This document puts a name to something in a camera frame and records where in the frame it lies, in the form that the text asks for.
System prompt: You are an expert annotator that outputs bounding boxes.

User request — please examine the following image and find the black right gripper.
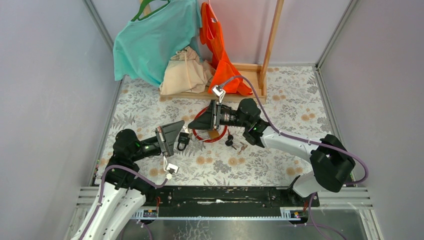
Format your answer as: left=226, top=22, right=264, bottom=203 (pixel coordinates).
left=188, top=99, right=249, bottom=132

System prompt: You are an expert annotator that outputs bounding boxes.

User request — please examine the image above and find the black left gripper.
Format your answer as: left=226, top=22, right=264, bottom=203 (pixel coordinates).
left=131, top=120, right=186, bottom=162

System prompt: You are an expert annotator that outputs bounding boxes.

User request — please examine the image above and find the black headed key bunch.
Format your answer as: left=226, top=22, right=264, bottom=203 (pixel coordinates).
left=225, top=130, right=237, bottom=150

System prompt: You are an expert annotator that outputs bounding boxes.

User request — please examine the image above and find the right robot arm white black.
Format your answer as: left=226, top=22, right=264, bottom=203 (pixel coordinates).
left=188, top=98, right=356, bottom=206

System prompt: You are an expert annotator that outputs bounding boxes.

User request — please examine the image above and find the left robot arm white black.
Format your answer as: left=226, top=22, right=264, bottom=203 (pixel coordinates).
left=72, top=120, right=185, bottom=240

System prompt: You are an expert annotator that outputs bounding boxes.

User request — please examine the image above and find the black padlock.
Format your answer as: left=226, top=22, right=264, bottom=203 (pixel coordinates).
left=177, top=132, right=191, bottom=152

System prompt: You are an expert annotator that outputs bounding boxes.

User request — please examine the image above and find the orange garment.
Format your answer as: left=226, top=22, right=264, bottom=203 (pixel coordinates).
left=199, top=2, right=240, bottom=94

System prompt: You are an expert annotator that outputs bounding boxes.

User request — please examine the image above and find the beige cloth bag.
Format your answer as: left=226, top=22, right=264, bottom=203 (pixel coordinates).
left=159, top=46, right=216, bottom=96

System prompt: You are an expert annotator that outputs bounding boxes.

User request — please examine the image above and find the wooden clothes rack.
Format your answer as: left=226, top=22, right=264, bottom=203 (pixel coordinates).
left=160, top=0, right=285, bottom=102

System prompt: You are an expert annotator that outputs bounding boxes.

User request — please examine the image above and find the teal t-shirt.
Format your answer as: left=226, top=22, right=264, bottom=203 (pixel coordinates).
left=112, top=0, right=202, bottom=88

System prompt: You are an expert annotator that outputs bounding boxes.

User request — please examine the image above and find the floral table mat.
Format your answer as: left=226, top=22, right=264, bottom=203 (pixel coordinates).
left=94, top=66, right=332, bottom=186

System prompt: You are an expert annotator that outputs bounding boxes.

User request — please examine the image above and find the green clothes hanger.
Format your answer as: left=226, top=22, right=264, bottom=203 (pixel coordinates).
left=130, top=0, right=171, bottom=22

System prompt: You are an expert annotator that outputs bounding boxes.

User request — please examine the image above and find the red cable lock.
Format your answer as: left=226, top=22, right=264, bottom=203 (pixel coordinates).
left=192, top=126, right=228, bottom=143

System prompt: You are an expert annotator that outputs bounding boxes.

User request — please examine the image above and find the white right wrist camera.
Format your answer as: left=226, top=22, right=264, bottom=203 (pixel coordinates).
left=211, top=85, right=226, bottom=104

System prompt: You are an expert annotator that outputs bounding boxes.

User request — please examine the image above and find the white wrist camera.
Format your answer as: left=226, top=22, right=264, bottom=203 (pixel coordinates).
left=162, top=156, right=180, bottom=180
left=211, top=85, right=226, bottom=104

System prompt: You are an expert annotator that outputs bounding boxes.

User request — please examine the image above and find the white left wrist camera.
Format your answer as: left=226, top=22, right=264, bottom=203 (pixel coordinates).
left=162, top=156, right=180, bottom=180

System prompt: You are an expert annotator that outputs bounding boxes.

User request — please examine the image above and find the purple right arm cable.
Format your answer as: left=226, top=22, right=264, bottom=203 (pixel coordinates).
left=220, top=75, right=369, bottom=240

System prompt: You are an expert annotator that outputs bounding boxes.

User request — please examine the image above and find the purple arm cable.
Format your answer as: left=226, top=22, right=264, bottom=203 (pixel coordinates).
left=77, top=164, right=168, bottom=240
left=220, top=75, right=369, bottom=240

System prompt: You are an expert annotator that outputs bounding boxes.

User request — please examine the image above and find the aluminium frame rail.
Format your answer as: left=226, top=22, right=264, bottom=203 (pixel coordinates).
left=76, top=187, right=374, bottom=221

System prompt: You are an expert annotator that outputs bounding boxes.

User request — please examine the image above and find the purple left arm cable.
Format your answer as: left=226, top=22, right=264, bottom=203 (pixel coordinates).
left=77, top=164, right=168, bottom=240

